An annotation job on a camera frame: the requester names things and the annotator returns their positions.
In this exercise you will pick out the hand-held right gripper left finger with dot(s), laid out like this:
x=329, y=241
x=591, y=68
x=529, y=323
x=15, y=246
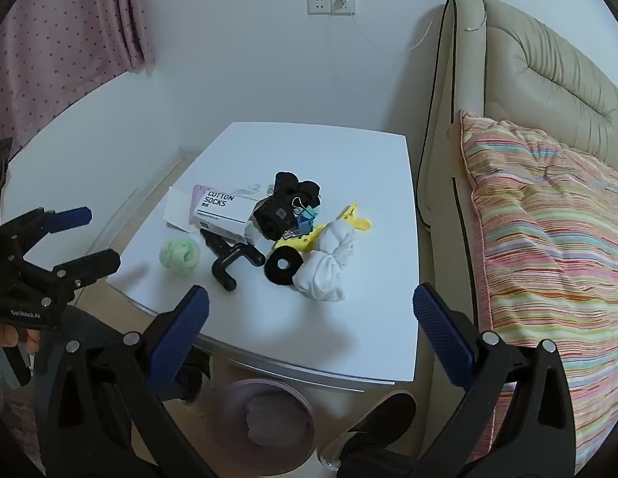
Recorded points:
x=182, y=331

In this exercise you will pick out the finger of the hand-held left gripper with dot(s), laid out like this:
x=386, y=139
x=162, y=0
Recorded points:
x=70, y=217
x=97, y=263

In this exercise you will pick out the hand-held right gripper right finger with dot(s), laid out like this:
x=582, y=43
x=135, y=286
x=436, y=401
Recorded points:
x=441, y=333

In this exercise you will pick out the green ball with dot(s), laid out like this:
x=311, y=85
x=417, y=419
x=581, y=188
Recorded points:
x=179, y=256

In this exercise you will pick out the purple white cardboard box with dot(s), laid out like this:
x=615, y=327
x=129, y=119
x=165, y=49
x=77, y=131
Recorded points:
x=219, y=209

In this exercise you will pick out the pink plastic waste bin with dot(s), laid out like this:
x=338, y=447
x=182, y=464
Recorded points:
x=269, y=428

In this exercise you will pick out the white sock pair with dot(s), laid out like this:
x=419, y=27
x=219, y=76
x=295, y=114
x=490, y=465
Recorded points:
x=321, y=279
x=336, y=239

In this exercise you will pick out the yellow plastic clip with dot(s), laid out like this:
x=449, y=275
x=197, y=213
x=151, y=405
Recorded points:
x=356, y=219

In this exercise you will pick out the black socks bundle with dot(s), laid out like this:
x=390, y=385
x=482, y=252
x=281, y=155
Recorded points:
x=274, y=214

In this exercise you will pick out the blue binder clip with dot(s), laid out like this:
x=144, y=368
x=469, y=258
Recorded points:
x=306, y=221

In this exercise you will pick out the person's left hand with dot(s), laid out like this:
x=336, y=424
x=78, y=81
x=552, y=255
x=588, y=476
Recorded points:
x=5, y=334

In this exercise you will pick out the person's black right shoe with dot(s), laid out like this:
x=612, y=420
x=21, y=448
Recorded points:
x=383, y=418

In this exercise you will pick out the striped colourful pillow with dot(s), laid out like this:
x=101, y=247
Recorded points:
x=553, y=239

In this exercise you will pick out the pink dotted curtain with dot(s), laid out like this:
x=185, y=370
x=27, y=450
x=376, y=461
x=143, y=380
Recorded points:
x=65, y=20

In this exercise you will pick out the white charger plug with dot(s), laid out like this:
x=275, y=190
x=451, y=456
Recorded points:
x=340, y=2

